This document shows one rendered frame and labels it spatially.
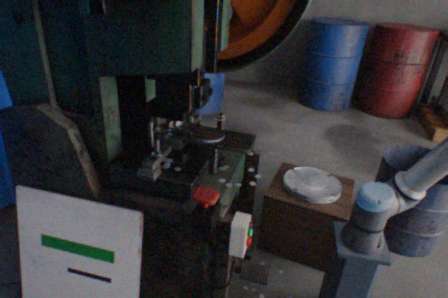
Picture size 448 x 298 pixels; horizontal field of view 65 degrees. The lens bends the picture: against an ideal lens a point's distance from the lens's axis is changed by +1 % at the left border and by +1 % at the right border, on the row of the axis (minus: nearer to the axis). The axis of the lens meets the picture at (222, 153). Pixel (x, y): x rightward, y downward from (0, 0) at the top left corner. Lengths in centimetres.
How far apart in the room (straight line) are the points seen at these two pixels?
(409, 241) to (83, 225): 161
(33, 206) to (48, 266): 24
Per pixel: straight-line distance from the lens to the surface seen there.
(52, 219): 142
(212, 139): 124
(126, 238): 129
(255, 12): 150
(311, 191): 178
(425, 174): 133
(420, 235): 211
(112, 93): 123
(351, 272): 144
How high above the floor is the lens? 133
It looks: 28 degrees down
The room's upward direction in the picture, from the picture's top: 4 degrees clockwise
